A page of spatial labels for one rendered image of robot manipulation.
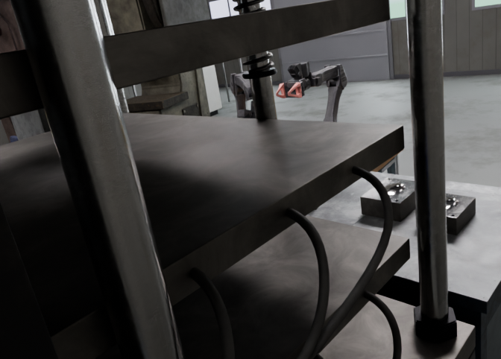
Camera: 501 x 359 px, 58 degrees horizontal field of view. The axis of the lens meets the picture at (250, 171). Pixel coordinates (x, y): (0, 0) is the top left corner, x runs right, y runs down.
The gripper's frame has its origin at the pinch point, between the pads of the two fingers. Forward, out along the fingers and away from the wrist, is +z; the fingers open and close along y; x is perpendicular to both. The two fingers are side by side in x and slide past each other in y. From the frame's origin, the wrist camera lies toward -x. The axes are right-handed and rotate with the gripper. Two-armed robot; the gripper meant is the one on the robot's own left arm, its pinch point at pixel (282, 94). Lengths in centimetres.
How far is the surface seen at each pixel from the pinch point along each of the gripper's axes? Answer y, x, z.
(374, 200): 51, 32, 28
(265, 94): 47, -18, 74
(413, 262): 73, 38, 52
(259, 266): 58, 13, 101
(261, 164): 67, -12, 104
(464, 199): 78, 33, 19
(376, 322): 73, 39, 79
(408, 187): 58, 32, 15
